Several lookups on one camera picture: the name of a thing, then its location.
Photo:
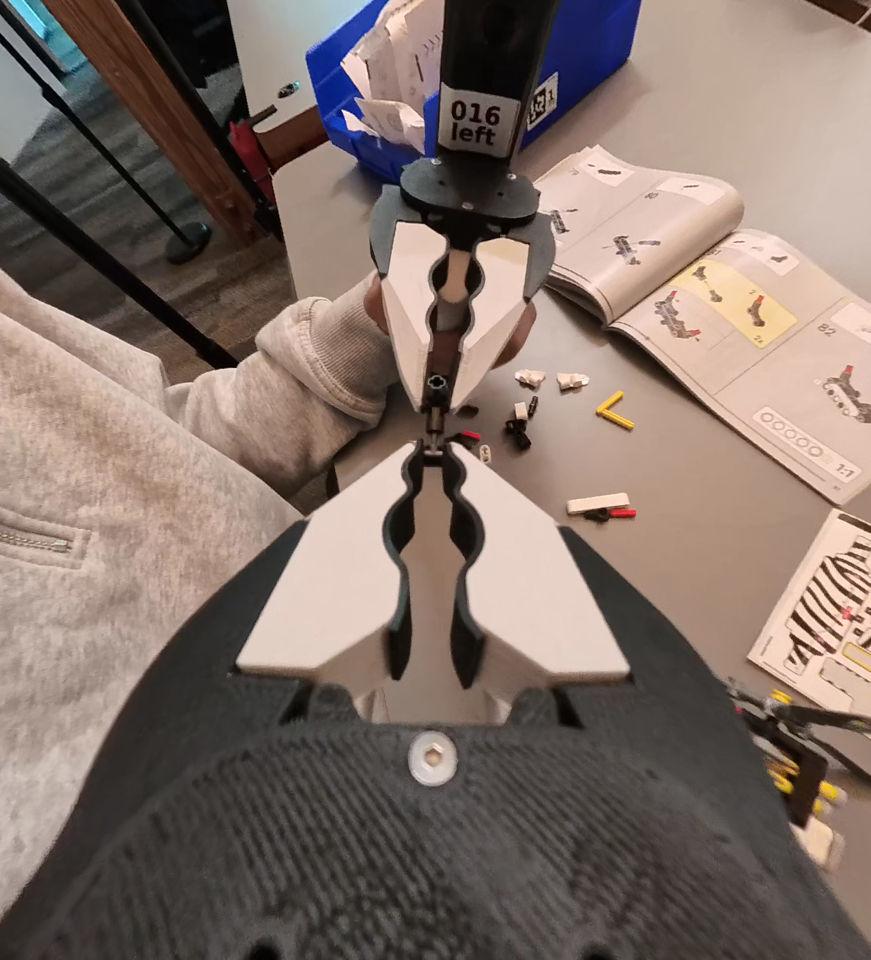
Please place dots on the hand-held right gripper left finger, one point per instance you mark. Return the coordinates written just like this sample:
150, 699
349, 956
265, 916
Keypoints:
323, 600

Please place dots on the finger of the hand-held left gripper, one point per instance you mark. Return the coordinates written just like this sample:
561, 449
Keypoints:
405, 300
499, 300

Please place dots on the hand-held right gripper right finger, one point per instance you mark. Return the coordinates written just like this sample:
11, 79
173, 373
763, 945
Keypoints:
548, 607

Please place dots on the small black lego connector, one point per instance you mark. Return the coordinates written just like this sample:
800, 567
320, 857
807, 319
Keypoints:
436, 390

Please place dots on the person's left forearm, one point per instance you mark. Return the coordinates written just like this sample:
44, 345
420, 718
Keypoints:
293, 375

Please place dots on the black lego connector red pin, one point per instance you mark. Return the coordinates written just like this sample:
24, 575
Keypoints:
615, 514

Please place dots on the white lego beam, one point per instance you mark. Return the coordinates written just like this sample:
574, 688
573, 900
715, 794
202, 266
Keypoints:
597, 502

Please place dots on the yellow angled lego piece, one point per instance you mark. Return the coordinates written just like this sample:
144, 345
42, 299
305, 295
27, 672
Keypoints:
609, 403

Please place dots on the lego instruction booklet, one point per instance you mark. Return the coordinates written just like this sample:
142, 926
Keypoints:
780, 352

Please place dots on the lego helicopter model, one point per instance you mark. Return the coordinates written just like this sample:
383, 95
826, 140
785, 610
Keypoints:
795, 757

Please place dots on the person's left hand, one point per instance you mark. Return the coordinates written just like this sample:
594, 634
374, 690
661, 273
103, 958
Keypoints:
519, 337

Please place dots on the crumpled white paper bags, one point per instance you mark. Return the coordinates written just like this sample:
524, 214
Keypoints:
390, 60

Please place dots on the blue plastic bin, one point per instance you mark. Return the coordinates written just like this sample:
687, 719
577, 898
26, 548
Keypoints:
593, 45

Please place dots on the black floor stand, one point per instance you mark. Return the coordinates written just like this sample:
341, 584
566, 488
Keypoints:
188, 244

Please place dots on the grey sweatshirt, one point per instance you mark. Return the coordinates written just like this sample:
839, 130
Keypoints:
68, 525

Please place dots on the zebra striped sticker sheet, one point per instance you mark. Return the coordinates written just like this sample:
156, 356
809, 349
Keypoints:
818, 600

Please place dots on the wooden post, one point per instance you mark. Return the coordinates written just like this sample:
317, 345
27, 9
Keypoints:
143, 97

